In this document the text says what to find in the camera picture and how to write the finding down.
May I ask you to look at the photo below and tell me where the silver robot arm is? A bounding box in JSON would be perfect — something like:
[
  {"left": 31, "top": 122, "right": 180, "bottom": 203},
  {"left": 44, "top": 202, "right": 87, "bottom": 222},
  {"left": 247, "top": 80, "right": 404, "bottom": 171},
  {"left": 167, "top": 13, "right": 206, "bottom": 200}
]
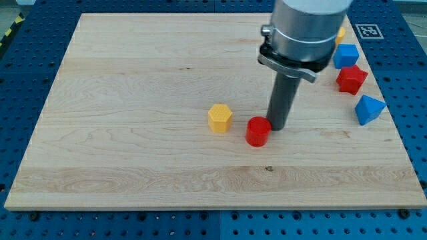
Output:
[{"left": 258, "top": 0, "right": 352, "bottom": 83}]

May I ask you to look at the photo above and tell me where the yellow block behind arm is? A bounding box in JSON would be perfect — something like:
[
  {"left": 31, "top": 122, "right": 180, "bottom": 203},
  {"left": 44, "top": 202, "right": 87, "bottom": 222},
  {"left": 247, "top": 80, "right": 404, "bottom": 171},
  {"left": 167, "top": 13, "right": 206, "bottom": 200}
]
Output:
[{"left": 335, "top": 27, "right": 346, "bottom": 45}]

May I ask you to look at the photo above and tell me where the yellow hexagon block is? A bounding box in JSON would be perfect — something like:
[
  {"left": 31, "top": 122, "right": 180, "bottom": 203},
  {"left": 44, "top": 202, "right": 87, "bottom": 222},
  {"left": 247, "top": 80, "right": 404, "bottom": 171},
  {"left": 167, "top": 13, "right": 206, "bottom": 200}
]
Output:
[{"left": 207, "top": 104, "right": 233, "bottom": 133}]

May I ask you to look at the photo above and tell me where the wooden board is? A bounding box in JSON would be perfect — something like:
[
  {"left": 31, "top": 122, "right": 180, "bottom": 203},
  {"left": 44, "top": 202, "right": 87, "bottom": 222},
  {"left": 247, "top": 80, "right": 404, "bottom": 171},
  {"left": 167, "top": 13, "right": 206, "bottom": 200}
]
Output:
[{"left": 5, "top": 13, "right": 426, "bottom": 211}]

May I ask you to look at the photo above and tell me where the red cylinder block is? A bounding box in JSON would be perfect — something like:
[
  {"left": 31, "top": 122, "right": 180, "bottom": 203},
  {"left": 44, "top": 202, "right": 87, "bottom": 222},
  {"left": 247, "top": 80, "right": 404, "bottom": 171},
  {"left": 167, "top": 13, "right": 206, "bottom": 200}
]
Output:
[{"left": 246, "top": 116, "right": 272, "bottom": 147}]

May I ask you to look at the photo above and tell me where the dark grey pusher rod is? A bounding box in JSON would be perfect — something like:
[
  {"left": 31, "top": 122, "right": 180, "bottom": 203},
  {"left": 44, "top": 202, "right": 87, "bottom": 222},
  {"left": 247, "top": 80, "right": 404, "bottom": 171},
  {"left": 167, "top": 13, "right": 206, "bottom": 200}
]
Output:
[{"left": 266, "top": 73, "right": 300, "bottom": 131}]

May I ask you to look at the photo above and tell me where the red star block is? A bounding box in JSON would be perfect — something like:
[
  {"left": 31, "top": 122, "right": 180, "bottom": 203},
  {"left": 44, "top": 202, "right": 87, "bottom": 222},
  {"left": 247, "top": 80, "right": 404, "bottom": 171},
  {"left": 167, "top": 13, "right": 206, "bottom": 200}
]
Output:
[{"left": 336, "top": 65, "right": 368, "bottom": 95}]

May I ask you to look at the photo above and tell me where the blue cube block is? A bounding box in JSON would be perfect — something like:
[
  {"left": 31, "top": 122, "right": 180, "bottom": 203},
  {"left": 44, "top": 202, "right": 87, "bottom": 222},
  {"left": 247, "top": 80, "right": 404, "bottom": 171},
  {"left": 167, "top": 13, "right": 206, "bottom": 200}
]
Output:
[{"left": 333, "top": 44, "right": 360, "bottom": 69}]

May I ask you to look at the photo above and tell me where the blue triangle block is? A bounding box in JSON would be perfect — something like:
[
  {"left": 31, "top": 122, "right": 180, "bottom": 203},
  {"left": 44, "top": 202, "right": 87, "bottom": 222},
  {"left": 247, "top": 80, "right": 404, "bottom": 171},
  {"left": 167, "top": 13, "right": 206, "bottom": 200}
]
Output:
[{"left": 355, "top": 95, "right": 386, "bottom": 125}]

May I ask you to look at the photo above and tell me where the fiducial marker tag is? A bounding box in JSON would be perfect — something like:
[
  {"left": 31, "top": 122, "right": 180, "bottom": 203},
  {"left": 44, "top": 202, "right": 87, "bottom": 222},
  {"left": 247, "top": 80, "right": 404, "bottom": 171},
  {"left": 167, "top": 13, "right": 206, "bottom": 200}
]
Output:
[{"left": 356, "top": 23, "right": 384, "bottom": 39}]

